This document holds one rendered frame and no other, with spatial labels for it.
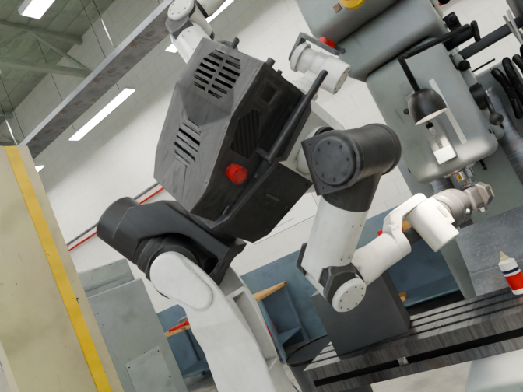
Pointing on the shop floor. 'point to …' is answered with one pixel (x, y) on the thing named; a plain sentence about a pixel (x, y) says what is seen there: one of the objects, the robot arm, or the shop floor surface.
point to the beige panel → (43, 294)
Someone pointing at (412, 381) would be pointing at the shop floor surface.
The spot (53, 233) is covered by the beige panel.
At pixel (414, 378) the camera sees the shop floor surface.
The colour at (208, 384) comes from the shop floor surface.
